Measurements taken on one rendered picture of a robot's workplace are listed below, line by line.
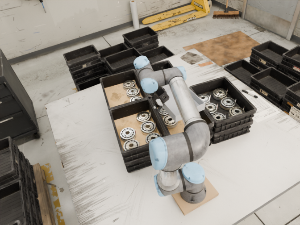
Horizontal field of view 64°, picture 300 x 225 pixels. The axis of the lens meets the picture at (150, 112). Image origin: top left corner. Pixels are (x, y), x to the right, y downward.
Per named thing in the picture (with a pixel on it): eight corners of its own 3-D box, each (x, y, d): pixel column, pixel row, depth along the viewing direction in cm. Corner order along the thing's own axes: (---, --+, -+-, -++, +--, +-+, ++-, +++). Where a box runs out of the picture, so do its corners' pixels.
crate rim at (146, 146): (170, 140, 144) (169, 138, 142) (122, 156, 139) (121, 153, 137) (149, 100, 172) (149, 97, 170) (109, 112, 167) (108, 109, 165)
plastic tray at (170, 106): (204, 109, 141) (205, 102, 138) (175, 122, 135) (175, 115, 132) (179, 85, 159) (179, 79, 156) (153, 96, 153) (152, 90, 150)
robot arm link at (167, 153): (185, 193, 129) (194, 154, 83) (158, 200, 128) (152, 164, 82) (178, 172, 135) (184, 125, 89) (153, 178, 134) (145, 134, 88)
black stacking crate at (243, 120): (254, 122, 160) (257, 110, 152) (214, 135, 155) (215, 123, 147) (222, 88, 187) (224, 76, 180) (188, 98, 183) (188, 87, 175)
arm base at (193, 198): (211, 193, 136) (213, 185, 129) (191, 209, 131) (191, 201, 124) (194, 174, 146) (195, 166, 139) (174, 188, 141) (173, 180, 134)
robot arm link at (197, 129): (224, 144, 83) (182, 58, 114) (194, 152, 83) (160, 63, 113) (219, 160, 93) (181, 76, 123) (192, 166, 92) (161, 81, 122)
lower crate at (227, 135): (251, 133, 167) (254, 121, 159) (212, 146, 163) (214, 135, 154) (221, 98, 195) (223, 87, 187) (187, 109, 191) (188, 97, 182)
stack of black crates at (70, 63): (101, 72, 338) (93, 43, 307) (108, 83, 318) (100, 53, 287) (73, 82, 327) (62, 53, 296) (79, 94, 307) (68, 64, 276)
